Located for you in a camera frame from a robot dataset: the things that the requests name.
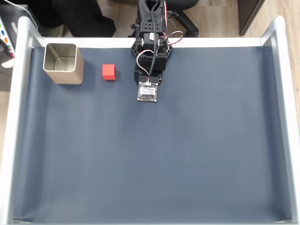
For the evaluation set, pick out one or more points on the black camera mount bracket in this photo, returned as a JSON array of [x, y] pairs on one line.
[[159, 62]]

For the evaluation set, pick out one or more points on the square metal container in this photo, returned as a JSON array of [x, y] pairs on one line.
[[66, 75]]

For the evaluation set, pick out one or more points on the camera circuit board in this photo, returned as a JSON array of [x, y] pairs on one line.
[[147, 90]]

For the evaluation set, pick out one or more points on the red cube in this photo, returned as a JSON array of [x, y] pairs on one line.
[[108, 71]]

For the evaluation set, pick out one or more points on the dark wooden cabinet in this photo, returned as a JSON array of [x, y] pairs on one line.
[[249, 14]]

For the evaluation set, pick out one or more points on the white table frame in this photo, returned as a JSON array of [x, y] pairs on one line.
[[22, 70]]

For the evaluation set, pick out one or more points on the dark grey case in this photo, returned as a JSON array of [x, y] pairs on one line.
[[9, 12]]

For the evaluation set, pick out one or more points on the white device with coloured buttons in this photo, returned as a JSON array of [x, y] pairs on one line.
[[5, 42]]

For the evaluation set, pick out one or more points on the black office chair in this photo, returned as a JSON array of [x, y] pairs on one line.
[[187, 23]]

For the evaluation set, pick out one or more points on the blue-grey table mat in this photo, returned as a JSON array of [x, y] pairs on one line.
[[150, 152]]

